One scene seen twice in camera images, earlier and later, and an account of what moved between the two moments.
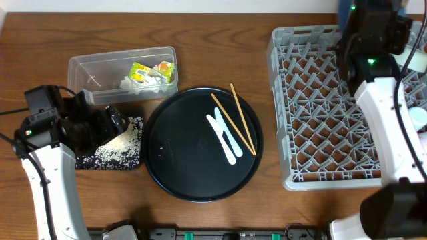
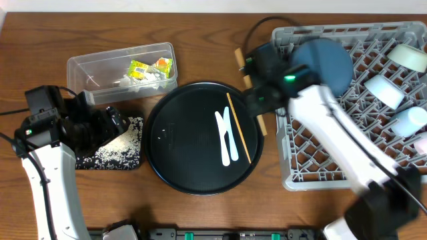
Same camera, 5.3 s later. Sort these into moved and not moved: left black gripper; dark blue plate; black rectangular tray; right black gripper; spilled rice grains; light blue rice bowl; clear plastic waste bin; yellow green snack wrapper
Moved: right black gripper; light blue rice bowl; yellow green snack wrapper; dark blue plate
Not moved: black rectangular tray; spilled rice grains; left black gripper; clear plastic waste bin
